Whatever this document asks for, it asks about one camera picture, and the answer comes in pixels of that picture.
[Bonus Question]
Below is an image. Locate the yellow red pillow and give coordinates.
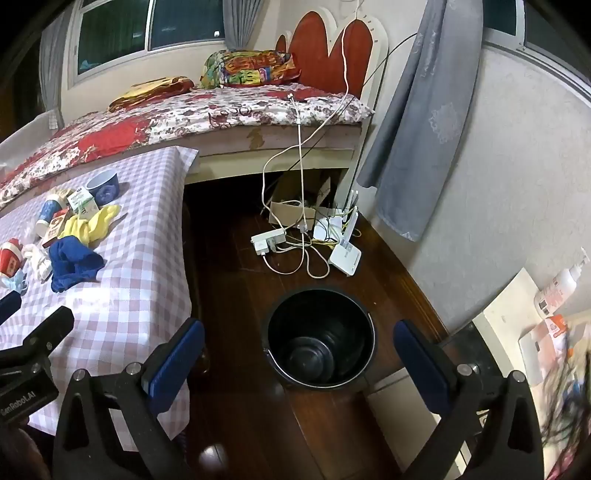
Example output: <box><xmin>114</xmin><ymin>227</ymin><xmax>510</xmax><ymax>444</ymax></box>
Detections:
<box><xmin>107</xmin><ymin>76</ymin><xmax>195</xmax><ymax>113</ymax></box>

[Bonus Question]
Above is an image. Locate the dark cabinet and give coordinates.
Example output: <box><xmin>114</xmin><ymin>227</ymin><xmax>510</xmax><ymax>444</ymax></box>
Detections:
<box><xmin>436</xmin><ymin>320</ymin><xmax>490</xmax><ymax>370</ymax></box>

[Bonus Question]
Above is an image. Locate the black plastic bucket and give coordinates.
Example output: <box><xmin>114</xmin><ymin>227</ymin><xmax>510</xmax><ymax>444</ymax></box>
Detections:
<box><xmin>261</xmin><ymin>287</ymin><xmax>377</xmax><ymax>393</ymax></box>

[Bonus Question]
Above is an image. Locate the bed with floral cover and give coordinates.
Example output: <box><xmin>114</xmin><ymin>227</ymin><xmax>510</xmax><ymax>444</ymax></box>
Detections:
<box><xmin>0</xmin><ymin>85</ymin><xmax>375</xmax><ymax>208</ymax></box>

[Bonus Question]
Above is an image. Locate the blue white paper cup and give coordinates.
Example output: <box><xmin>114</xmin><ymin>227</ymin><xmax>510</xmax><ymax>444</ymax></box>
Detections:
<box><xmin>34</xmin><ymin>193</ymin><xmax>65</xmax><ymax>237</ymax></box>

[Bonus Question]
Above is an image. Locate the black cable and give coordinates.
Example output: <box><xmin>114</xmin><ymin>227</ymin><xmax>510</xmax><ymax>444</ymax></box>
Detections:
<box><xmin>263</xmin><ymin>33</ymin><xmax>419</xmax><ymax>217</ymax></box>

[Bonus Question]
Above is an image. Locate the blue cloth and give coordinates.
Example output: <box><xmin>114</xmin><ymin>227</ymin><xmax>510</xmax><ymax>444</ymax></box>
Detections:
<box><xmin>47</xmin><ymin>235</ymin><xmax>107</xmax><ymax>294</ymax></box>

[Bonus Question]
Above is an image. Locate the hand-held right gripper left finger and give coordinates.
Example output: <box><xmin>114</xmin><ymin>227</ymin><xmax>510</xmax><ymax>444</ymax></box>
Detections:
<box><xmin>52</xmin><ymin>318</ymin><xmax>206</xmax><ymax>480</ymax></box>

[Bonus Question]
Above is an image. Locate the window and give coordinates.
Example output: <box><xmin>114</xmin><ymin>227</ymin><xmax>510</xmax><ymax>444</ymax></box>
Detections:
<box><xmin>67</xmin><ymin>0</ymin><xmax>227</xmax><ymax>88</ymax></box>
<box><xmin>482</xmin><ymin>0</ymin><xmax>591</xmax><ymax>88</ymax></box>

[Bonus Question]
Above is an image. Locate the orange white packet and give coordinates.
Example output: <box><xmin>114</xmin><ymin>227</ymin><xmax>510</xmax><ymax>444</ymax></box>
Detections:
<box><xmin>517</xmin><ymin>314</ymin><xmax>571</xmax><ymax>388</ymax></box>

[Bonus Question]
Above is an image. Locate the upright white modem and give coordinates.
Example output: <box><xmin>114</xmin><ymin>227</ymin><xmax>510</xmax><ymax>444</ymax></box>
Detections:
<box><xmin>341</xmin><ymin>189</ymin><xmax>361</xmax><ymax>247</ymax></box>

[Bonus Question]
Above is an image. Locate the pale window curtain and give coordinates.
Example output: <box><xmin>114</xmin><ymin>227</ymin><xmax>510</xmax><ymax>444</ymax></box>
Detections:
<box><xmin>39</xmin><ymin>14</ymin><xmax>70</xmax><ymax>130</ymax></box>

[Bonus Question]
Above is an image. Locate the cardboard box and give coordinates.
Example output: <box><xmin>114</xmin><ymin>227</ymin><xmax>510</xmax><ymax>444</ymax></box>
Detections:
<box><xmin>268</xmin><ymin>170</ymin><xmax>333</xmax><ymax>229</ymax></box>

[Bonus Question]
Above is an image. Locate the yellow cloth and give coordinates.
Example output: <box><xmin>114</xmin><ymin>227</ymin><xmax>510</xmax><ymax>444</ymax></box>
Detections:
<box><xmin>58</xmin><ymin>203</ymin><xmax>122</xmax><ymax>245</ymax></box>

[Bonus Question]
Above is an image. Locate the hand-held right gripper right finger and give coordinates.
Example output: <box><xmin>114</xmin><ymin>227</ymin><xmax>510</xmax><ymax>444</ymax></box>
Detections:
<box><xmin>393</xmin><ymin>319</ymin><xmax>546</xmax><ymax>480</ymax></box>

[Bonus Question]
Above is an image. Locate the blue paper bowl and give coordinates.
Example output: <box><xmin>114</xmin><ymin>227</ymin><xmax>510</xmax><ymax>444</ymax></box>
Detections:
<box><xmin>84</xmin><ymin>169</ymin><xmax>122</xmax><ymax>205</ymax></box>

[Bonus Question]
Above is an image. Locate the green white small carton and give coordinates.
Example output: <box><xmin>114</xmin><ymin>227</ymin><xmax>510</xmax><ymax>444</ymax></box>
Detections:
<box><xmin>66</xmin><ymin>186</ymin><xmax>98</xmax><ymax>214</ymax></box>

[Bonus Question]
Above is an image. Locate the grey patterned curtain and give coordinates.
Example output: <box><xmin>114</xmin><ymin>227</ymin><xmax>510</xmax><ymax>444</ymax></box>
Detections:
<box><xmin>356</xmin><ymin>0</ymin><xmax>483</xmax><ymax>242</ymax></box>

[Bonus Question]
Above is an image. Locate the red white milk carton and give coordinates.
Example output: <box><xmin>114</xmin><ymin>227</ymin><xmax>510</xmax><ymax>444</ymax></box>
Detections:
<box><xmin>41</xmin><ymin>208</ymin><xmax>71</xmax><ymax>249</ymax></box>

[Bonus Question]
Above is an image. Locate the blue face mask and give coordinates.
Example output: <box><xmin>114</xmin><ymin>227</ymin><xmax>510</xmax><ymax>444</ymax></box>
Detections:
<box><xmin>0</xmin><ymin>270</ymin><xmax>29</xmax><ymax>296</ymax></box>

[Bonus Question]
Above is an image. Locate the grey window curtain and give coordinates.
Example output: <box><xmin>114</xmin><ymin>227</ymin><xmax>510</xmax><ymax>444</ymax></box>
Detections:
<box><xmin>222</xmin><ymin>0</ymin><xmax>252</xmax><ymax>51</ymax></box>

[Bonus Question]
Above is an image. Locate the flat white router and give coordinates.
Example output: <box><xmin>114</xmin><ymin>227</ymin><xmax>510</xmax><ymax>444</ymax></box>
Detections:
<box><xmin>329</xmin><ymin>242</ymin><xmax>363</xmax><ymax>278</ymax></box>

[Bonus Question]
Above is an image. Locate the white power strip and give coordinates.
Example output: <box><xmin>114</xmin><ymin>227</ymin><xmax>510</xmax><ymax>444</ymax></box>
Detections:
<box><xmin>250</xmin><ymin>227</ymin><xmax>288</xmax><ymax>256</ymax></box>

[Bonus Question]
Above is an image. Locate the beige bed frame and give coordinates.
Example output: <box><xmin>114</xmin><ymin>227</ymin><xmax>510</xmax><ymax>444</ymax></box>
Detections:
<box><xmin>185</xmin><ymin>124</ymin><xmax>370</xmax><ymax>185</ymax></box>

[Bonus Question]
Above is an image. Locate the pink checkered tablecloth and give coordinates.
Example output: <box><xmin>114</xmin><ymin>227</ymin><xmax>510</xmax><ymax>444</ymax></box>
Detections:
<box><xmin>0</xmin><ymin>145</ymin><xmax>201</xmax><ymax>444</ymax></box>

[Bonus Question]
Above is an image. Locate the white pump bottle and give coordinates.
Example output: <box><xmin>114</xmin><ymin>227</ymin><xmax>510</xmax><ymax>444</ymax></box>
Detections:
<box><xmin>533</xmin><ymin>247</ymin><xmax>591</xmax><ymax>319</ymax></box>

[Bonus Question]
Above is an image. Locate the white cable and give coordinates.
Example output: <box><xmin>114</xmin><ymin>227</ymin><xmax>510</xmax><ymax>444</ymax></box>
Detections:
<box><xmin>261</xmin><ymin>0</ymin><xmax>365</xmax><ymax>232</ymax></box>
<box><xmin>263</xmin><ymin>92</ymin><xmax>333</xmax><ymax>279</ymax></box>

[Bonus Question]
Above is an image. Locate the red white headboard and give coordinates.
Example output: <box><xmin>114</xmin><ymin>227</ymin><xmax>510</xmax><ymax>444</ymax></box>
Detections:
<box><xmin>274</xmin><ymin>7</ymin><xmax>391</xmax><ymax>100</ymax></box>

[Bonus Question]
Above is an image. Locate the colourful printed pillow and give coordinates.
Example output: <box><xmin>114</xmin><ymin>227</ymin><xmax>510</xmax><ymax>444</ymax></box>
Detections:
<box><xmin>199</xmin><ymin>48</ymin><xmax>302</xmax><ymax>89</ymax></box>

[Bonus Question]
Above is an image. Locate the red paper cup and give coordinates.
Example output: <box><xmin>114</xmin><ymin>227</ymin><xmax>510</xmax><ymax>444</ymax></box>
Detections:
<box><xmin>0</xmin><ymin>237</ymin><xmax>25</xmax><ymax>278</ymax></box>

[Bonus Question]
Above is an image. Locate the small white box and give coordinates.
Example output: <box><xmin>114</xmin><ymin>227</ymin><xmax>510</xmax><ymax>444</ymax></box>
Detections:
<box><xmin>313</xmin><ymin>216</ymin><xmax>343</xmax><ymax>245</ymax></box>

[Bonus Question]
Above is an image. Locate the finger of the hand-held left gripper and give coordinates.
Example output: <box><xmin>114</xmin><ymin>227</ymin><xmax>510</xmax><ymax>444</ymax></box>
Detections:
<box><xmin>21</xmin><ymin>305</ymin><xmax>75</xmax><ymax>365</ymax></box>
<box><xmin>0</xmin><ymin>292</ymin><xmax>23</xmax><ymax>326</ymax></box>

